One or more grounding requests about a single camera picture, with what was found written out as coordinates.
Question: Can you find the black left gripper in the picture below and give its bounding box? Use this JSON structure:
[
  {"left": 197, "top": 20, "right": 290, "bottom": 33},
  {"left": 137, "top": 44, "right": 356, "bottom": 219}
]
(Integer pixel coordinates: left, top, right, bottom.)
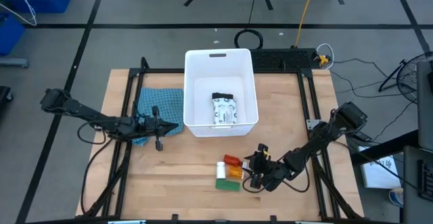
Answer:
[{"left": 137, "top": 106, "right": 179, "bottom": 152}]

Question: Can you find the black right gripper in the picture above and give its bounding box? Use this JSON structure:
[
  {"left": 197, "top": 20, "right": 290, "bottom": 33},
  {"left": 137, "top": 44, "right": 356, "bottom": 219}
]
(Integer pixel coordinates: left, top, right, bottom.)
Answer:
[{"left": 244, "top": 143, "right": 287, "bottom": 192}]

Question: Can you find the orange block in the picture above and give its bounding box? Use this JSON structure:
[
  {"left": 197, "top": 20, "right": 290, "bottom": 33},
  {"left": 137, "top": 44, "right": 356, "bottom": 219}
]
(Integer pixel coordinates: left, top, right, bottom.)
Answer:
[{"left": 227, "top": 165, "right": 245, "bottom": 180}]

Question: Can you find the dark amber pill bottle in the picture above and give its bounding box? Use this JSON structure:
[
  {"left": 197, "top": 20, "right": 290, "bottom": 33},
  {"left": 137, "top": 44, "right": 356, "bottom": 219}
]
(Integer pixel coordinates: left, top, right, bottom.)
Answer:
[{"left": 223, "top": 154, "right": 248, "bottom": 169}]

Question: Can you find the green rectangular block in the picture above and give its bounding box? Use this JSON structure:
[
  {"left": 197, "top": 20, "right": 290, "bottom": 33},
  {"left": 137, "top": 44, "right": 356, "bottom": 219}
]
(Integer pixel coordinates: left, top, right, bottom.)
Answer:
[{"left": 214, "top": 178, "right": 242, "bottom": 193}]

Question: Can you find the small white bottle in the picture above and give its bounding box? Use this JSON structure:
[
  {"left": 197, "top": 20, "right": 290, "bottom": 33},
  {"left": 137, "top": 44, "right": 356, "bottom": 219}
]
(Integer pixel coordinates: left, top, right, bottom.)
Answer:
[{"left": 216, "top": 161, "right": 227, "bottom": 180}]

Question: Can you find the white printed gauze packet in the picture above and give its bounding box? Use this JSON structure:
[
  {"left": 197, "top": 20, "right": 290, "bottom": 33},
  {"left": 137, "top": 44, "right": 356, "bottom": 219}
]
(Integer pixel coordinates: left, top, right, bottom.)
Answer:
[{"left": 211, "top": 97, "right": 238, "bottom": 126}]

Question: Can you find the white plastic bin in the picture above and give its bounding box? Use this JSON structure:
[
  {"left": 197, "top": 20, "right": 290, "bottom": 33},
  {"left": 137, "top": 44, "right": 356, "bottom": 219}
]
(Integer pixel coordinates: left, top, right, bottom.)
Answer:
[{"left": 183, "top": 48, "right": 260, "bottom": 138}]

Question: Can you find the teal patterned cloth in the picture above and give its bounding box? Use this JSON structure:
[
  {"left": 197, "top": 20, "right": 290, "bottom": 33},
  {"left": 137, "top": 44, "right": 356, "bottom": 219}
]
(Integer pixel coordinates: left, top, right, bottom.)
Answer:
[{"left": 131, "top": 87, "right": 185, "bottom": 147}]

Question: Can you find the grey mounting plate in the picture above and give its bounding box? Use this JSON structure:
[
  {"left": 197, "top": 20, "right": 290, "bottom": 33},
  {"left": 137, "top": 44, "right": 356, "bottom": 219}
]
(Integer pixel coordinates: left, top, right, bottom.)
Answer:
[{"left": 305, "top": 118, "right": 321, "bottom": 131}]

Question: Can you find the black perforated box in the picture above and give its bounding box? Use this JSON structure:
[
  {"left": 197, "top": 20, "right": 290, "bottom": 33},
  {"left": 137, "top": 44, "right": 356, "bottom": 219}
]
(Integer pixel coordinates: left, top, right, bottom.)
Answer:
[{"left": 249, "top": 47, "right": 322, "bottom": 71}]

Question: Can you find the white printed paper box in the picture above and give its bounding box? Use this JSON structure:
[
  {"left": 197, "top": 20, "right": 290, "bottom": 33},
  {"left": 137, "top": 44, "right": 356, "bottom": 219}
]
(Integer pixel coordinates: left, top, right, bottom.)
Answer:
[{"left": 357, "top": 145, "right": 403, "bottom": 189}]

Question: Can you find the blue and white shoe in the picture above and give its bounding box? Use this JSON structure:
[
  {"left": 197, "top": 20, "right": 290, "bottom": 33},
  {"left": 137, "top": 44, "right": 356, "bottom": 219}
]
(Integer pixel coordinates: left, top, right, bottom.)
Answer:
[{"left": 388, "top": 187, "right": 405, "bottom": 208}]

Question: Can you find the black caster foot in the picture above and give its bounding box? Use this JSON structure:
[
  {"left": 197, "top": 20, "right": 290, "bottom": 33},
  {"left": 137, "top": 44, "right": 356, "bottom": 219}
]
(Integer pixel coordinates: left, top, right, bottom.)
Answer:
[{"left": 0, "top": 85, "right": 14, "bottom": 107}]

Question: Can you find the grey metal bar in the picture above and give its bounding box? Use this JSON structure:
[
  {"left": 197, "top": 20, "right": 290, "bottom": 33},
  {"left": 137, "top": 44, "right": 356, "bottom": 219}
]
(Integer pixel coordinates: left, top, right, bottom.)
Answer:
[{"left": 0, "top": 58, "right": 30, "bottom": 69}]

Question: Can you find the black floor fan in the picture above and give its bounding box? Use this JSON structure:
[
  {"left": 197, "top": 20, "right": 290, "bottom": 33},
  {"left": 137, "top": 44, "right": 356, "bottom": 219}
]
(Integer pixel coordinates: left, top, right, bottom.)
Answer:
[{"left": 378, "top": 50, "right": 433, "bottom": 105}]

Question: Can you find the black metal table frame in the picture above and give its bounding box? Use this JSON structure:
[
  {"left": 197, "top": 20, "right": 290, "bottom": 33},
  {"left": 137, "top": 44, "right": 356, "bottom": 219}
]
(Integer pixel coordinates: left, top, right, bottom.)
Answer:
[{"left": 80, "top": 56, "right": 365, "bottom": 221}]

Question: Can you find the coiled black cable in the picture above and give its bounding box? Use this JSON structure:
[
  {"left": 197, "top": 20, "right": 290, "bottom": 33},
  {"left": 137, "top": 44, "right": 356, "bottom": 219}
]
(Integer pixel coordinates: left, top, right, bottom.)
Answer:
[{"left": 233, "top": 28, "right": 265, "bottom": 50}]

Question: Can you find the black floor cable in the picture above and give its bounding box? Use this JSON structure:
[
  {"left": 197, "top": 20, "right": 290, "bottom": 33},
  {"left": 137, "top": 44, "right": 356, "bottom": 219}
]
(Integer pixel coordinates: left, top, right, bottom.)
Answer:
[{"left": 329, "top": 57, "right": 417, "bottom": 99}]

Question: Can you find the white cable loop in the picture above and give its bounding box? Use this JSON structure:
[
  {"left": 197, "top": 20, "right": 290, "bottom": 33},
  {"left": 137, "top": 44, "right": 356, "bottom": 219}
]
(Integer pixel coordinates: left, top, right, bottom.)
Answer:
[{"left": 316, "top": 43, "right": 335, "bottom": 70}]

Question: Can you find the yellow extension cable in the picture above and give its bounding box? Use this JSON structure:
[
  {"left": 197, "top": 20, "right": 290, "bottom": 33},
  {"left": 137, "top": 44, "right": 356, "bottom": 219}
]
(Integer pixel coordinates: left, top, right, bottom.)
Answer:
[{"left": 293, "top": 0, "right": 319, "bottom": 48}]

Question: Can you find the white wire hanger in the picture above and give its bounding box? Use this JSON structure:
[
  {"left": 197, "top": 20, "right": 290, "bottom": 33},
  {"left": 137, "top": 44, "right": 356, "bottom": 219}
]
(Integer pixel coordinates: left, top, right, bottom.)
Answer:
[{"left": 0, "top": 0, "right": 38, "bottom": 27}]

